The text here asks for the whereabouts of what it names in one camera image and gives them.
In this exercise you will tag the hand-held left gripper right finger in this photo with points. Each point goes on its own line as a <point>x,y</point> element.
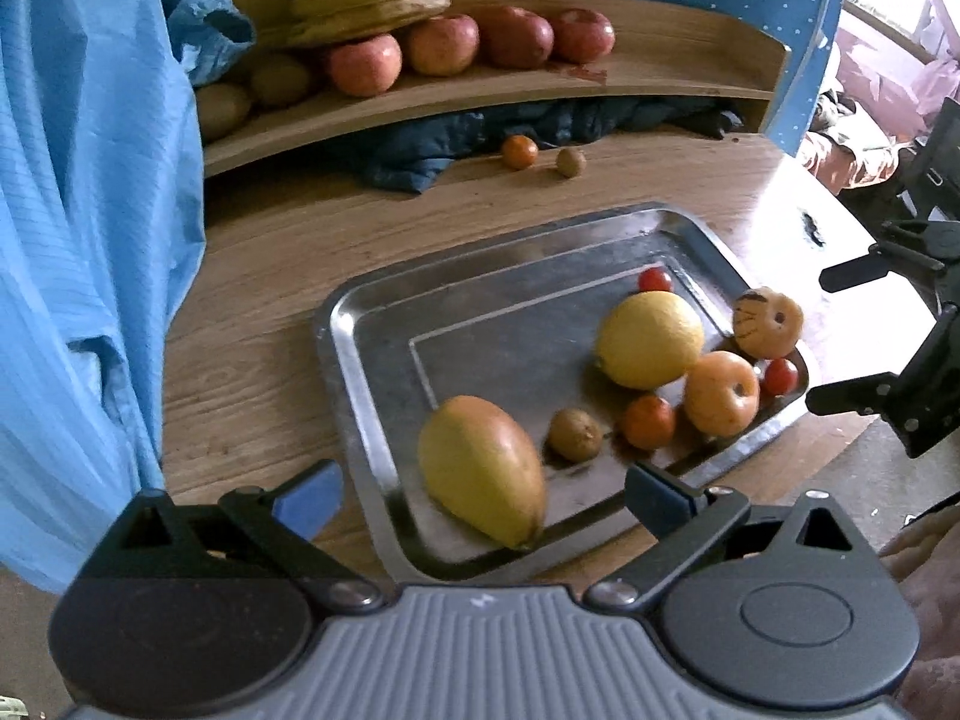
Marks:
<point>656,499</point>

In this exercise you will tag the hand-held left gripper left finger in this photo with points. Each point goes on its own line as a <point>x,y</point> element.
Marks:
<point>311,496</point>

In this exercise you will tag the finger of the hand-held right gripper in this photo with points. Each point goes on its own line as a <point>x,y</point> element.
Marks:
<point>847,274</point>
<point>847,397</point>

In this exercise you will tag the red cherry tomato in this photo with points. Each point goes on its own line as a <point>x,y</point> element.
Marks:
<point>780,376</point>
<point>655,280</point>

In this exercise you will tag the orange red tangerine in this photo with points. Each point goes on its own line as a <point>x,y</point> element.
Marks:
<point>646,421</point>
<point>519,151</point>

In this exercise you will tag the small brown kiwi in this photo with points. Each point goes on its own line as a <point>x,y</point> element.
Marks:
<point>574,433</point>
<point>571,162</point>

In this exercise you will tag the yellow orange apple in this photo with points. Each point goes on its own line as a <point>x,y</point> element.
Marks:
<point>721,394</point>

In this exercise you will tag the yellow lemon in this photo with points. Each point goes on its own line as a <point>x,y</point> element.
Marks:
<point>649,340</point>

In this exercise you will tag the yellow mango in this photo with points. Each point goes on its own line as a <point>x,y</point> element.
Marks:
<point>480,469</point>

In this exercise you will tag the metal tray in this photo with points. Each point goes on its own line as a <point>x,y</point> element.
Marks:
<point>487,315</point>

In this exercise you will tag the person's right hand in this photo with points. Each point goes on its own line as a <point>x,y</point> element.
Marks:
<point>937,600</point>

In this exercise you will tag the mottled brown cloth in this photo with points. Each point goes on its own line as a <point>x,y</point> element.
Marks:
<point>847,150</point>

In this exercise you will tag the pink cloth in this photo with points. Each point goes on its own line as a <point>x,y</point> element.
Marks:
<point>892,67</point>

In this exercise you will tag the curved wooden shelf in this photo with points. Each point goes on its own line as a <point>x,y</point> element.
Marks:
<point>675,45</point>

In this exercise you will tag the light blue garment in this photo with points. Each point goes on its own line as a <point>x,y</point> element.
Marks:
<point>82,240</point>

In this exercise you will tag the red apple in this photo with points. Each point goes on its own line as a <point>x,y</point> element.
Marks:
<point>365,64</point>
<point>517,36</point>
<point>583,34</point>
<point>444,45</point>

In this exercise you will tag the dark blue cloth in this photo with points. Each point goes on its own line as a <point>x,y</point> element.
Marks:
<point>450,139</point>

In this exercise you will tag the large brown kiwi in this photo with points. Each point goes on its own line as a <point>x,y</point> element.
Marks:
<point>281,79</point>
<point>221,109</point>

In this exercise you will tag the blue plastic bag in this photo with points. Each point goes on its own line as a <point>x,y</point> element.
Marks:
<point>210,26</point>

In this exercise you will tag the brown spotted banana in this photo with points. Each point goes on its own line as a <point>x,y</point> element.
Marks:
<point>360,1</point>

